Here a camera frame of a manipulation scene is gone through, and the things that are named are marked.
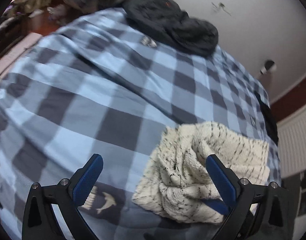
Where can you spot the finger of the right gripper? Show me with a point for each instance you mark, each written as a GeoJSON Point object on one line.
{"type": "Point", "coordinates": [217, 205]}

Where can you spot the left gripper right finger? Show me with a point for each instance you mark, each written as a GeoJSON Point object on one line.
{"type": "Point", "coordinates": [255, 211]}

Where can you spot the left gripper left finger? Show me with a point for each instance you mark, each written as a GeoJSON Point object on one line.
{"type": "Point", "coordinates": [39, 218]}

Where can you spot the cream plaid tweed jacket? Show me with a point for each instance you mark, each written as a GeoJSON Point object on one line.
{"type": "Point", "coordinates": [175, 180]}

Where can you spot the black garment at bed edge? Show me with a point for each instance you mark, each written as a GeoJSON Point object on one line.
{"type": "Point", "coordinates": [270, 123]}

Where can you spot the dark red door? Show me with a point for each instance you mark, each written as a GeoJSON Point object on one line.
{"type": "Point", "coordinates": [290, 103]}

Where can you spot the blue checkered bed cover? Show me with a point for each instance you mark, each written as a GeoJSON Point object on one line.
{"type": "Point", "coordinates": [94, 87]}

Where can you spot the black padded jacket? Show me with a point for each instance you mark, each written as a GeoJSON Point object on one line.
{"type": "Point", "coordinates": [165, 22]}

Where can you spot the wall mounted hair dryer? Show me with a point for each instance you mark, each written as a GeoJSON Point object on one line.
{"type": "Point", "coordinates": [269, 67]}

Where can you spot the wooden bed frame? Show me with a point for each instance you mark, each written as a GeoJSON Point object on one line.
{"type": "Point", "coordinates": [19, 50]}

